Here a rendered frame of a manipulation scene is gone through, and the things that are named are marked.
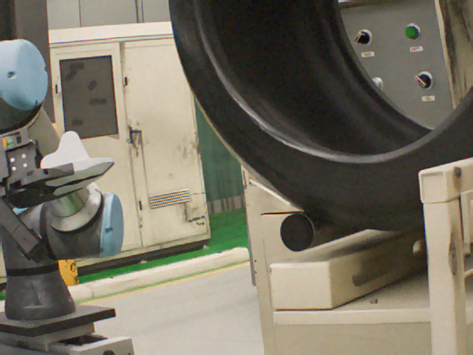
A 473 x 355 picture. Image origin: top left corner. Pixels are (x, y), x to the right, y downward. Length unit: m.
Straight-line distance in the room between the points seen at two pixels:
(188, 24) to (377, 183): 0.31
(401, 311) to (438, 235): 0.62
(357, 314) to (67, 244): 0.80
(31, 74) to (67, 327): 0.53
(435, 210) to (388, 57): 1.49
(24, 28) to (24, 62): 5.56
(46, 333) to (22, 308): 0.09
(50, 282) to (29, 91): 0.48
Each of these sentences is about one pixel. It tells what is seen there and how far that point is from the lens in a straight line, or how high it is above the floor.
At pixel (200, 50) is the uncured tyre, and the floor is 1.12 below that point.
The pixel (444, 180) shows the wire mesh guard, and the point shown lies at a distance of 0.54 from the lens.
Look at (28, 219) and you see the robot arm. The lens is 1.90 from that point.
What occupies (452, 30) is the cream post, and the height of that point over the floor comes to 1.14.
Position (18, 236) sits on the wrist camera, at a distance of 1.24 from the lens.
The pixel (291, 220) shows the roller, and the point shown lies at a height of 0.92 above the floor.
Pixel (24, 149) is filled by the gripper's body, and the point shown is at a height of 1.04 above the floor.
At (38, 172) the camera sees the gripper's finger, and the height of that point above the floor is 1.01.
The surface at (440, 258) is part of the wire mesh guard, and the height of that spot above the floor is 0.95.
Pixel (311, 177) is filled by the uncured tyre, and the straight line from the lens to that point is 1.15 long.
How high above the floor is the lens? 1.04
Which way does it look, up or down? 3 degrees down
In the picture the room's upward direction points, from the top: 7 degrees counter-clockwise
